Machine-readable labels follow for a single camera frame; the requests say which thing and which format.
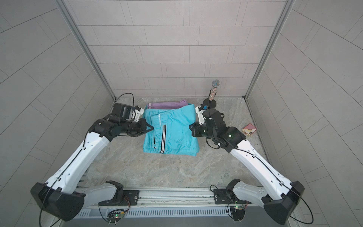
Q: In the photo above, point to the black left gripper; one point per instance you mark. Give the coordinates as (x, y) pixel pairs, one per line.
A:
(142, 127)

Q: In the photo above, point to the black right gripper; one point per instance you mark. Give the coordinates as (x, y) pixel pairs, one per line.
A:
(196, 130)

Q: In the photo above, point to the teal pants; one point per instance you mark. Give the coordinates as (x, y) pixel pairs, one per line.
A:
(171, 134)

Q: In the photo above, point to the purple pants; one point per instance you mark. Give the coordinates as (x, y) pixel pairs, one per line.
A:
(167, 105)

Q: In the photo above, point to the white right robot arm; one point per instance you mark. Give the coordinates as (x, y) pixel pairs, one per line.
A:
(278, 196)

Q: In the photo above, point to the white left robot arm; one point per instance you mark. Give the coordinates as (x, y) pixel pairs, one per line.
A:
(59, 196)

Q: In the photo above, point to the glitter microphone on stand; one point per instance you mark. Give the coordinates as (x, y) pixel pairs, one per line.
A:
(210, 102)

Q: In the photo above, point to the small pink box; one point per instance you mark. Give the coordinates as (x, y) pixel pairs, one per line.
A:
(249, 129)

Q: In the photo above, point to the right circuit board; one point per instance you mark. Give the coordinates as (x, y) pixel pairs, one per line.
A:
(237, 213)

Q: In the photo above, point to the circuit board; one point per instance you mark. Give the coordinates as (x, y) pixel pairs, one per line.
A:
(237, 213)
(115, 215)

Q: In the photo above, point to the left circuit board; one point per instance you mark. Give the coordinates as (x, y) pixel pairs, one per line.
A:
(115, 215)

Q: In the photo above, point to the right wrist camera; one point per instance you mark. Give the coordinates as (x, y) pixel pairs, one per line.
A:
(204, 113)

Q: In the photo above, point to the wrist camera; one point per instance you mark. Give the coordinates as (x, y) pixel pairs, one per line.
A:
(125, 113)
(204, 113)

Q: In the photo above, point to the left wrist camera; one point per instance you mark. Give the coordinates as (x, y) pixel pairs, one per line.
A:
(125, 113)

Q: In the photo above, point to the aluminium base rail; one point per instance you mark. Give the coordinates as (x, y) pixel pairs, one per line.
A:
(157, 197)

